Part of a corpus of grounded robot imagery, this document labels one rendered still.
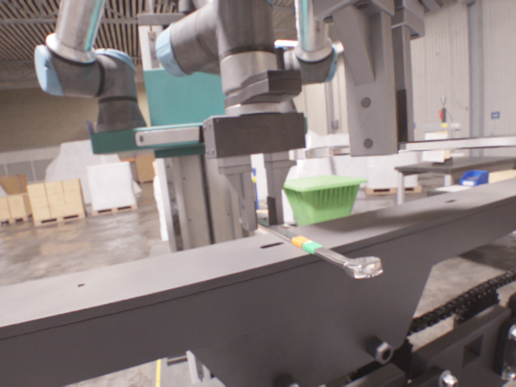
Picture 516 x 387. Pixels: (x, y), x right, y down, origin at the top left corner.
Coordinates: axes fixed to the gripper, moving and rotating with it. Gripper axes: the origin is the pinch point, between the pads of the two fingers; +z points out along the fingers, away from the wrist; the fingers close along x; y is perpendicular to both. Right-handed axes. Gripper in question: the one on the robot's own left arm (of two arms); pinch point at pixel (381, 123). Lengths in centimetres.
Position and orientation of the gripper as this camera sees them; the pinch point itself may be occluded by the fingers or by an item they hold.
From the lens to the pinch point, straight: 20.2
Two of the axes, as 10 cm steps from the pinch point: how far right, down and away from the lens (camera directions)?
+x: 7.6, -1.8, 6.2
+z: 1.0, 9.8, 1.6
